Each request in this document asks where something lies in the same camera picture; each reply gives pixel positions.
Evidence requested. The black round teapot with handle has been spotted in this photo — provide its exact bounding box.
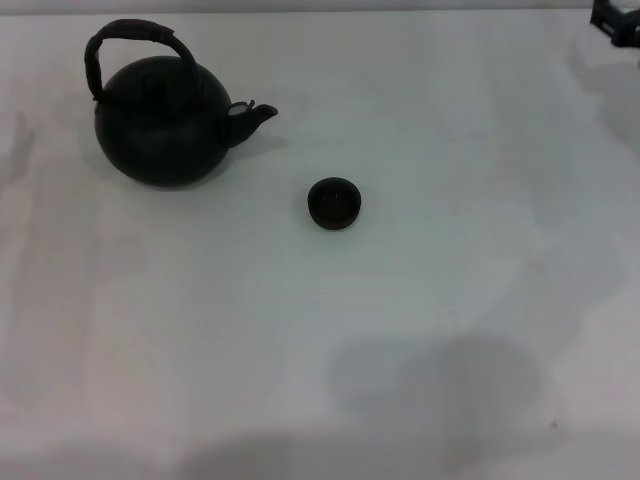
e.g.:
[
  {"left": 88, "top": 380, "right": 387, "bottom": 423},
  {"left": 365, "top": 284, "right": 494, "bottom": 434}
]
[{"left": 83, "top": 18, "right": 280, "bottom": 190}]

